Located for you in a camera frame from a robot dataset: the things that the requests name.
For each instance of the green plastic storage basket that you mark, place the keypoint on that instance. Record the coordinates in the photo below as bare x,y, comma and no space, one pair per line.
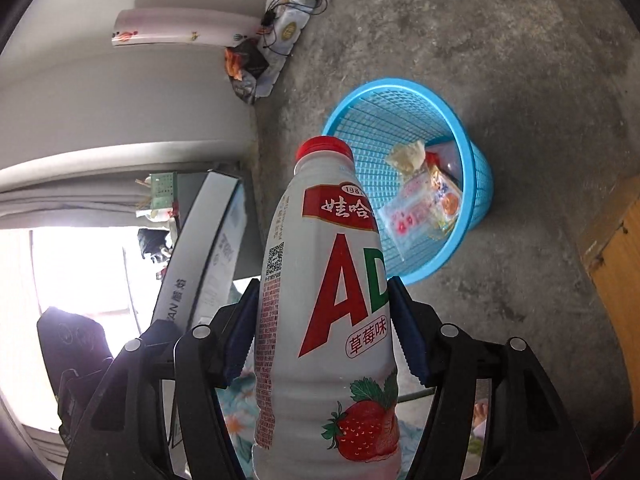
162,191

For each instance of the white red-capped drink bottle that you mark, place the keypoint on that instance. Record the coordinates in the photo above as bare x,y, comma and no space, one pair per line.
320,310

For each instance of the floral teal blanket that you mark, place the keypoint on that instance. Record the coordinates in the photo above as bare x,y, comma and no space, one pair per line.
235,405

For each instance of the white box gold emblem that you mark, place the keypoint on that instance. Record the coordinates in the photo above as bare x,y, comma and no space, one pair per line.
292,27

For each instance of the grey curtain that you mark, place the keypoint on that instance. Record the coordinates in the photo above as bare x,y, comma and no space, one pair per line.
75,195

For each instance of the black bag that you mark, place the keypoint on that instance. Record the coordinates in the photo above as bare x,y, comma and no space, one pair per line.
152,242

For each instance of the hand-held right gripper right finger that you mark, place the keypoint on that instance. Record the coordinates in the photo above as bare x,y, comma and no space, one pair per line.
410,335

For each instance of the large window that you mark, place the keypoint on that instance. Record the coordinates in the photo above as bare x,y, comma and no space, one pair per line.
75,270

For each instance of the pink clear packet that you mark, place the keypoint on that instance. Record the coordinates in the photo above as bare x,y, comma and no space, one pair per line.
407,215

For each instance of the blue plastic mesh basket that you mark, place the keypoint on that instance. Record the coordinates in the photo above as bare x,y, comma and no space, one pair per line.
360,120

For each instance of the white cardboard box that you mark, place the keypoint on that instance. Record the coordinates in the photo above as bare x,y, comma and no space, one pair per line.
210,260

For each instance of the crumpled cream paper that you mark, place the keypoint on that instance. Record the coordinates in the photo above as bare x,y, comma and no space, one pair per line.
407,157

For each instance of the dark packet orange print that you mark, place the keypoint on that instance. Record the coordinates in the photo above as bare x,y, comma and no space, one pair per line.
247,67

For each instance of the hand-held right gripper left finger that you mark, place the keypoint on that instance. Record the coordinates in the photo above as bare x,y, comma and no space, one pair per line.
240,340

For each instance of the wooden board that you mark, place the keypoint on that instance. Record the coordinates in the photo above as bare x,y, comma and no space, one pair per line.
620,270

